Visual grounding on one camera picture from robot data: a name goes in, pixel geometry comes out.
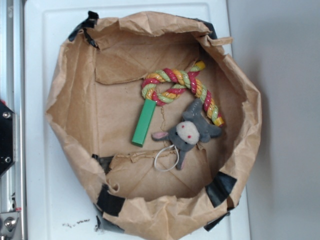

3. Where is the brown paper bag container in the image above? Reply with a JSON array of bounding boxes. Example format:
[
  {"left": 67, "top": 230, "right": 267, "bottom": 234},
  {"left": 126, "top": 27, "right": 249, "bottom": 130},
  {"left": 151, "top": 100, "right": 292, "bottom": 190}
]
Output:
[{"left": 45, "top": 11, "right": 262, "bottom": 240}]

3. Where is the silver corner bracket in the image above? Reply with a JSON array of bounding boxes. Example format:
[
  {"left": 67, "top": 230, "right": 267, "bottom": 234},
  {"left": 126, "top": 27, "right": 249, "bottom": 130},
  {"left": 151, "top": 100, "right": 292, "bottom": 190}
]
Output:
[{"left": 0, "top": 211, "right": 22, "bottom": 240}]

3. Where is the aluminium frame rail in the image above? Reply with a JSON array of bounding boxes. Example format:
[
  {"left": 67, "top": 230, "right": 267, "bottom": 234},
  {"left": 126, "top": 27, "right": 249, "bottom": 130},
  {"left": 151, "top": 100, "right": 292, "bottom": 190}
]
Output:
[{"left": 0, "top": 0, "right": 28, "bottom": 240}]

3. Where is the green rectangular wooden block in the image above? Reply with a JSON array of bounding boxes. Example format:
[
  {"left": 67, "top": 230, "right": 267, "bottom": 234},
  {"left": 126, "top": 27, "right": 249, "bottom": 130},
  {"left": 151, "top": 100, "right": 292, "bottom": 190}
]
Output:
[{"left": 131, "top": 99, "right": 156, "bottom": 147}]

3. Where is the white plastic tray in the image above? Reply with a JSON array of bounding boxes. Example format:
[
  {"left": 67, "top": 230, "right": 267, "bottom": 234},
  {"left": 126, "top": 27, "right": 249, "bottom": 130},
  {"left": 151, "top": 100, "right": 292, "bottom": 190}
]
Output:
[{"left": 23, "top": 0, "right": 251, "bottom": 240}]

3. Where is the black metal bracket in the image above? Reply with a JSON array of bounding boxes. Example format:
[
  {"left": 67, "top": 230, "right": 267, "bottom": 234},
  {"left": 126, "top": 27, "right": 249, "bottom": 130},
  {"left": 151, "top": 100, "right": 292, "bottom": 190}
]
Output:
[{"left": 0, "top": 100, "right": 15, "bottom": 177}]

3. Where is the grey plush donkey toy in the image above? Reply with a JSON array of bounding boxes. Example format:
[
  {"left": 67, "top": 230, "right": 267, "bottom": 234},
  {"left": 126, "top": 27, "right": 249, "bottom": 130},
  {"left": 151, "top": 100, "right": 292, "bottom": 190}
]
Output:
[{"left": 151, "top": 98, "right": 222, "bottom": 171}]

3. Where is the multicolour twisted rope toy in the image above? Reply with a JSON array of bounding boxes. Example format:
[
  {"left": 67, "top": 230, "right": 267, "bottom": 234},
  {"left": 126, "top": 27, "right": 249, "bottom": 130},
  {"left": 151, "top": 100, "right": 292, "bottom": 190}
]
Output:
[{"left": 141, "top": 60, "right": 225, "bottom": 127}]

